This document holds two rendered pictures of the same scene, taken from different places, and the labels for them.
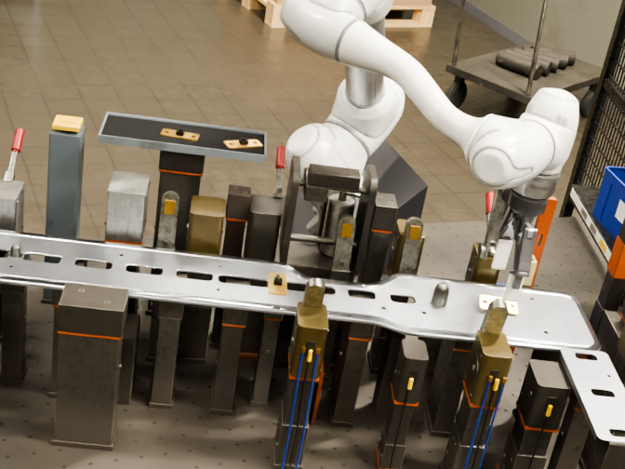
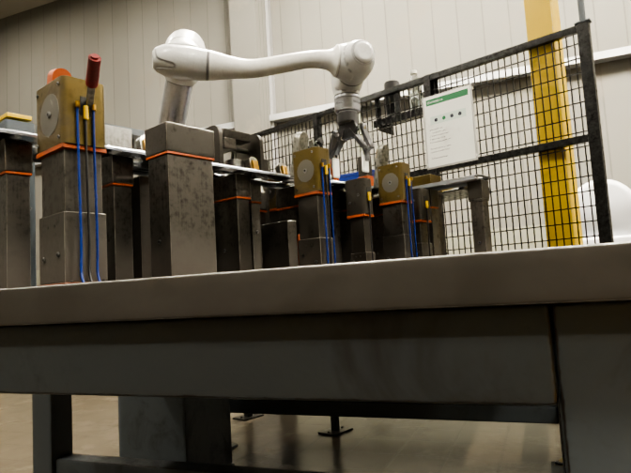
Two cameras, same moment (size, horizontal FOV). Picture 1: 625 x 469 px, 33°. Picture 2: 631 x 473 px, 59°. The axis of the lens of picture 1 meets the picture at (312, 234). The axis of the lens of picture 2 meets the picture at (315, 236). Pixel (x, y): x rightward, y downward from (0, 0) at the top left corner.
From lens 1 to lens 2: 1.81 m
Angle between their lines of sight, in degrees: 52
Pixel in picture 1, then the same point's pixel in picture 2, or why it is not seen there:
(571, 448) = (436, 236)
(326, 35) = (198, 54)
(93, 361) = (195, 184)
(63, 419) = (177, 253)
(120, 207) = (115, 139)
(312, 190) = (227, 140)
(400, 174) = not seen: hidden behind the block
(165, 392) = not seen: hidden behind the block
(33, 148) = not seen: outside the picture
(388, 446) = (367, 252)
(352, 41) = (216, 55)
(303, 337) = (319, 155)
